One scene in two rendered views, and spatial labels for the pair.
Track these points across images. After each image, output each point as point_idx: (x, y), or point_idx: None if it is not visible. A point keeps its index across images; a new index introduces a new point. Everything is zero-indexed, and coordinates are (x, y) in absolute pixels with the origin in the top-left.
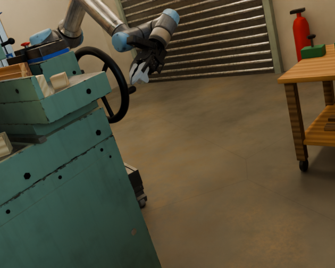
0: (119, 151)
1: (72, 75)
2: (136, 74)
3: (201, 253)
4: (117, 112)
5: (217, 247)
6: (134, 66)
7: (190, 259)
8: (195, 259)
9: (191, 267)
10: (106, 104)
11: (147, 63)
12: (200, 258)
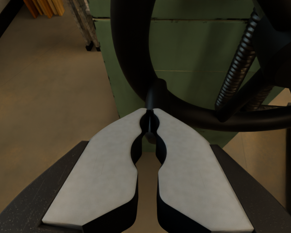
0: (99, 45)
1: None
2: (121, 121)
3: (140, 214)
4: (191, 104)
5: (128, 229)
6: (195, 187)
7: (147, 203)
8: (141, 204)
9: (140, 193)
10: (239, 89)
11: (17, 198)
12: (137, 207)
